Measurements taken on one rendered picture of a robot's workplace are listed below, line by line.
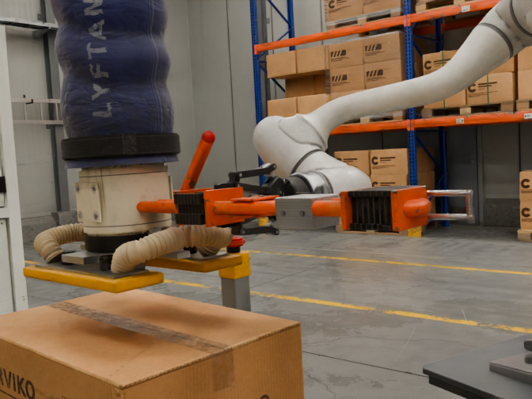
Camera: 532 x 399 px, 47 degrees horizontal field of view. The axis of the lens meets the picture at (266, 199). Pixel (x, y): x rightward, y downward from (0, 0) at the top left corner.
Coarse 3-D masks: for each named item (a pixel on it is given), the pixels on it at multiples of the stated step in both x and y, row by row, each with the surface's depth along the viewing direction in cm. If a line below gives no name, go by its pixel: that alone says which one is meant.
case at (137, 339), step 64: (0, 320) 132; (64, 320) 129; (128, 320) 126; (192, 320) 124; (256, 320) 121; (0, 384) 122; (64, 384) 103; (128, 384) 91; (192, 384) 99; (256, 384) 110
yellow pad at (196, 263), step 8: (184, 248) 123; (192, 248) 123; (192, 256) 119; (200, 256) 118; (208, 256) 118; (216, 256) 119; (224, 256) 120; (232, 256) 119; (240, 256) 120; (152, 264) 125; (160, 264) 123; (168, 264) 121; (176, 264) 120; (184, 264) 118; (192, 264) 116; (200, 264) 114; (208, 264) 114; (216, 264) 116; (224, 264) 117; (232, 264) 119; (240, 264) 121
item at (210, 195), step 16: (176, 192) 104; (192, 192) 106; (208, 192) 98; (224, 192) 101; (240, 192) 103; (176, 208) 104; (192, 208) 101; (208, 208) 98; (192, 224) 100; (208, 224) 99; (224, 224) 101
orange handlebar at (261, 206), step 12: (144, 204) 112; (156, 204) 110; (168, 204) 107; (216, 204) 98; (228, 204) 97; (240, 204) 95; (252, 204) 93; (264, 204) 91; (324, 204) 83; (336, 204) 82; (408, 204) 75; (420, 204) 75; (240, 216) 95; (252, 216) 93; (264, 216) 94; (324, 216) 84; (336, 216) 83; (408, 216) 75; (420, 216) 76
